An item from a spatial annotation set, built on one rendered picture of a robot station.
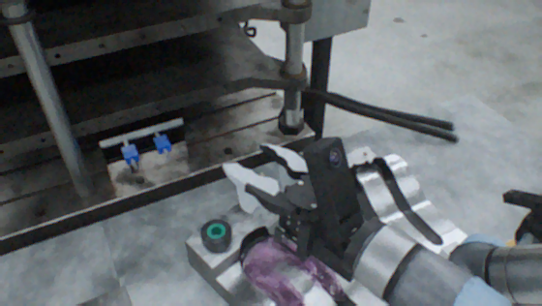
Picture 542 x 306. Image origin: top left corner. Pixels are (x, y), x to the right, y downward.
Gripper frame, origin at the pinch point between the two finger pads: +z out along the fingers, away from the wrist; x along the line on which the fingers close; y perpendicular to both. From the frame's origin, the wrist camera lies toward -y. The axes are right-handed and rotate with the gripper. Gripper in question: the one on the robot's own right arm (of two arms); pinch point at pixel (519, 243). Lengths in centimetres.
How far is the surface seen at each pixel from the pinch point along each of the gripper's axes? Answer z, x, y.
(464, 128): 7, 31, -49
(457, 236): -2.0, -15.0, -8.4
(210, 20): -40, -53, -83
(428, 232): -1.2, -20.5, -13.3
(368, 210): -2.4, -31.3, -26.4
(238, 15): -40, -44, -83
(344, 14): -28, -1, -89
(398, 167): -6.3, -15.7, -33.8
